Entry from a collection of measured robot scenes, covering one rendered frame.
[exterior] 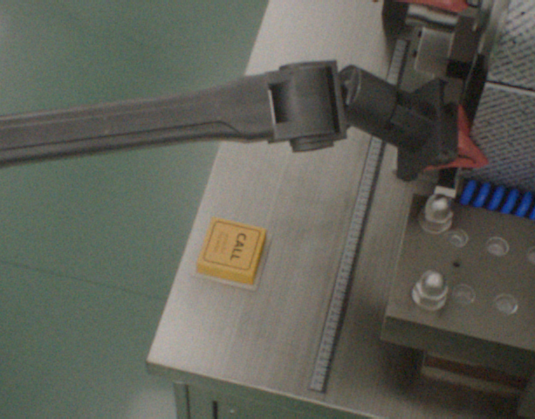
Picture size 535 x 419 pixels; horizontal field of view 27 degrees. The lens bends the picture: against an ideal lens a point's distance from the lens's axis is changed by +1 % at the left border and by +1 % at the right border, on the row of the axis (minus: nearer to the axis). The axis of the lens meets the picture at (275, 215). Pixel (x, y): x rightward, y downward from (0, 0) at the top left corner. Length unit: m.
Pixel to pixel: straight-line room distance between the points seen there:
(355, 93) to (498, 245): 0.25
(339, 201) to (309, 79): 0.34
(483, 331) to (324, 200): 0.31
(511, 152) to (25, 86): 1.66
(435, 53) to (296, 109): 0.22
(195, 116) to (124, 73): 1.63
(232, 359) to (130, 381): 0.99
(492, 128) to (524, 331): 0.21
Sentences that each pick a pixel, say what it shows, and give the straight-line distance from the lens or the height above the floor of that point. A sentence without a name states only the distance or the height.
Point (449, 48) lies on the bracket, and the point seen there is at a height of 1.14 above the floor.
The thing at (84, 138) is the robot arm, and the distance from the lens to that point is 1.04.
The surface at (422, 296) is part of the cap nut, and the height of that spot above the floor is 1.05.
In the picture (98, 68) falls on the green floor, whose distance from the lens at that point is 2.68.
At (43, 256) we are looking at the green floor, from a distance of 2.40.
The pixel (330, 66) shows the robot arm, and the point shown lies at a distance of 1.10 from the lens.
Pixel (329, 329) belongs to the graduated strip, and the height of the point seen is 0.90.
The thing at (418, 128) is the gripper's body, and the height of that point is 1.15.
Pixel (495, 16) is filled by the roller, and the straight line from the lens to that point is 1.08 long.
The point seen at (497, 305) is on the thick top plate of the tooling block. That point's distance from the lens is 1.19.
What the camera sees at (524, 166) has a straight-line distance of 1.23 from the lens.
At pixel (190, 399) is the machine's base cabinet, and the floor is 0.82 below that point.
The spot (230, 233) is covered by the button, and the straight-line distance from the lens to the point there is 1.31.
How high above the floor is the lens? 2.05
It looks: 58 degrees down
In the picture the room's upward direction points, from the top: 4 degrees clockwise
